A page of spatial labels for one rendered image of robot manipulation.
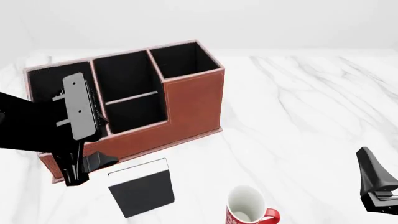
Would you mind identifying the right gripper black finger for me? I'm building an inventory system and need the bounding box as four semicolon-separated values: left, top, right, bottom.
355;146;398;198

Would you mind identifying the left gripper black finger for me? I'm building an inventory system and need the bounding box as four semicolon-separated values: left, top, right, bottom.
82;151;121;174

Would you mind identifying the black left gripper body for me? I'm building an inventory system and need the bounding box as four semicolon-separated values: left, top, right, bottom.
51;139;91;187

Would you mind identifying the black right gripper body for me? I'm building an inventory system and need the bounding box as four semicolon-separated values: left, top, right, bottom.
359;187;398;213

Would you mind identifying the black book with white pages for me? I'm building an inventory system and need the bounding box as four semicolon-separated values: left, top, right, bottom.
108;157;175;219

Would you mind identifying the red-brown desk caddy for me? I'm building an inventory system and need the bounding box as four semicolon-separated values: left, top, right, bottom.
23;39;225;185

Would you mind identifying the small flat grey plate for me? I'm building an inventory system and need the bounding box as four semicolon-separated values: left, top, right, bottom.
62;72;98;141

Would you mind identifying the red and white mug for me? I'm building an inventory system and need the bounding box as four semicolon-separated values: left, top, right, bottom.
225;185;280;224

